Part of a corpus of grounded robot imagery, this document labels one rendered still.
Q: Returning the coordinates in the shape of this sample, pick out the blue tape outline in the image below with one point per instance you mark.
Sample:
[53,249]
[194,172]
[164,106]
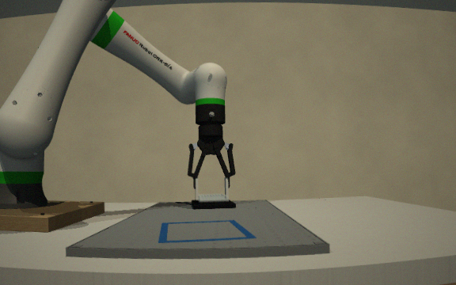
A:
[164,230]

